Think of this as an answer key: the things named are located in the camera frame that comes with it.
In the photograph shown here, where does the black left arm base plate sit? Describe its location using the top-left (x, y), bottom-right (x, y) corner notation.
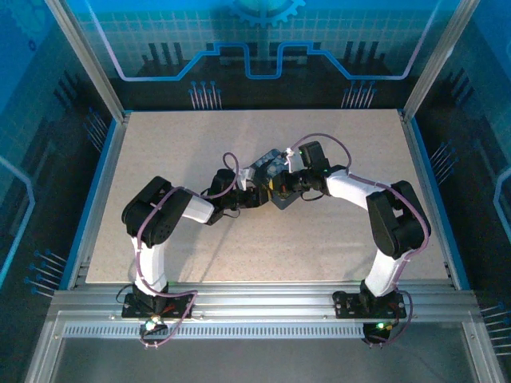
top-left (121, 292), bottom-right (196, 321)

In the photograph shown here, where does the slotted grey cable duct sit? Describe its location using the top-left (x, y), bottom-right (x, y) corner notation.
top-left (61, 324), bottom-right (470, 341)

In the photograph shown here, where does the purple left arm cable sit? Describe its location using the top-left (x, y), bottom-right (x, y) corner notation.
top-left (135, 152), bottom-right (241, 350)

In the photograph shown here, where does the aluminium front frame rail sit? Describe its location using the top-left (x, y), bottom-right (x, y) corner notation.
top-left (50, 280), bottom-right (479, 325)

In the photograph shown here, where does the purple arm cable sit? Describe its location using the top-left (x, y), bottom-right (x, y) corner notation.
top-left (288, 132), bottom-right (434, 349)
top-left (135, 152), bottom-right (241, 350)

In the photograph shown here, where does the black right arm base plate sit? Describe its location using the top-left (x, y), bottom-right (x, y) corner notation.
top-left (331, 290), bottom-right (408, 321)

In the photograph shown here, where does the aluminium side frame rail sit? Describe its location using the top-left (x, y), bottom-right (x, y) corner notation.
top-left (59, 110), bottom-right (132, 291)
top-left (398, 109), bottom-right (473, 291)

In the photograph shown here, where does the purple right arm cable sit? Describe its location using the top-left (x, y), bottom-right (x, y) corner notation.
top-left (288, 132), bottom-right (434, 349)

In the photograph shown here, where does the aluminium frame post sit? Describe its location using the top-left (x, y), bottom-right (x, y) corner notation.
top-left (400, 0), bottom-right (482, 121)
top-left (43, 0), bottom-right (131, 123)

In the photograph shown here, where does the starry night print tin box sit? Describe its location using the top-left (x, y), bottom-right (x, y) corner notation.
top-left (248, 148), bottom-right (303, 213)

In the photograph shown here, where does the black connector module with LED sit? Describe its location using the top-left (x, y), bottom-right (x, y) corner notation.
top-left (138, 317), bottom-right (169, 337)
top-left (362, 320), bottom-right (397, 345)

